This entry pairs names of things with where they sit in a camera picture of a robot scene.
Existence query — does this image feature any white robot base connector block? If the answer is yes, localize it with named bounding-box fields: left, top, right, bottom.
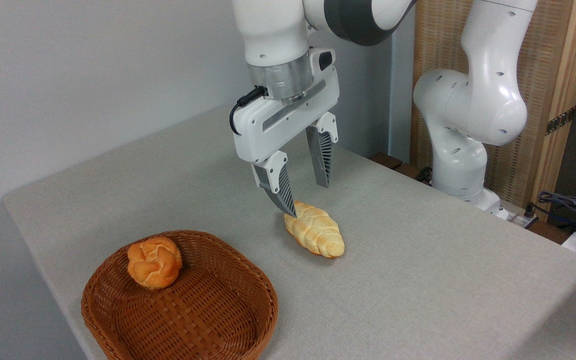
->
left=495, top=200, right=539, bottom=230

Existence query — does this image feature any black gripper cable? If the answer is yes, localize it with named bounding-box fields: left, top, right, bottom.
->
left=229, top=86, right=269, bottom=136

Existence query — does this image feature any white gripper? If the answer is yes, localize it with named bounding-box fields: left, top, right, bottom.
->
left=232, top=47, right=340, bottom=219

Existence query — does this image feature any round orange knotted bread roll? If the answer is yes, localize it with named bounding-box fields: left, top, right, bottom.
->
left=127, top=236, right=183, bottom=290

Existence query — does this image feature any bundle of dark cables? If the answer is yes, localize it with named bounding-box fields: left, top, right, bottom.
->
left=537, top=190, right=576, bottom=236

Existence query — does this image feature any grey tablecloth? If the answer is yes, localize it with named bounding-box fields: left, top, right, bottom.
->
left=2, top=105, right=576, bottom=360

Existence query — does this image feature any long pale braided bread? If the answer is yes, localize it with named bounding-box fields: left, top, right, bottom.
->
left=283, top=200, right=345, bottom=259

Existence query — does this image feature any metal hinge on screen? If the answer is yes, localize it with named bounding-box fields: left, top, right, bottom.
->
left=545, top=106, right=576, bottom=136

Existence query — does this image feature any brown woven wicker basket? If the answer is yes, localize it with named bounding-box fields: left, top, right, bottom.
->
left=81, top=230, right=279, bottom=360

